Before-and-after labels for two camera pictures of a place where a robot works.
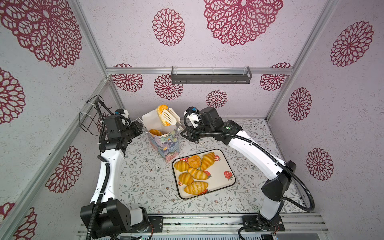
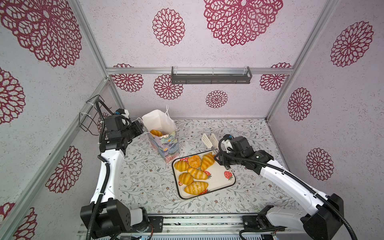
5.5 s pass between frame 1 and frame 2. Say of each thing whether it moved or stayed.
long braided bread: stayed
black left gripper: stayed
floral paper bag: stayed
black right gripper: moved
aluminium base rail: stayed
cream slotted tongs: moved
